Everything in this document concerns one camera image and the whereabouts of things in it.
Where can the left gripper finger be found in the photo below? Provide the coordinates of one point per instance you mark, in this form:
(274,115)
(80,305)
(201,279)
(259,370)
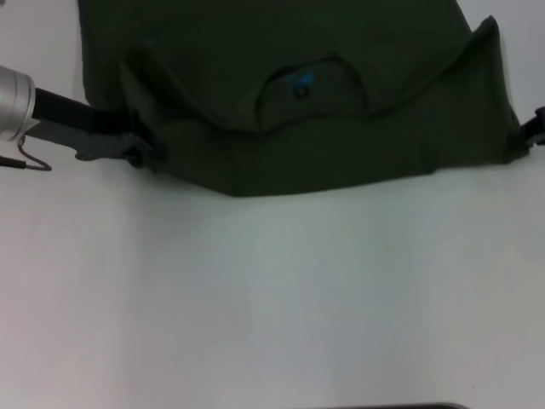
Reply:
(142,151)

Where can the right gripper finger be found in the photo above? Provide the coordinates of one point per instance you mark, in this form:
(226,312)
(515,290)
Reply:
(534,121)
(538,140)

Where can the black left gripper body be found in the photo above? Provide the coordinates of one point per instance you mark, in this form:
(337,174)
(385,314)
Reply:
(85,128)

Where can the dark green FREE! t-shirt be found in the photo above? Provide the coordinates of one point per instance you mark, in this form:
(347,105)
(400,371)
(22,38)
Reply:
(298,106)

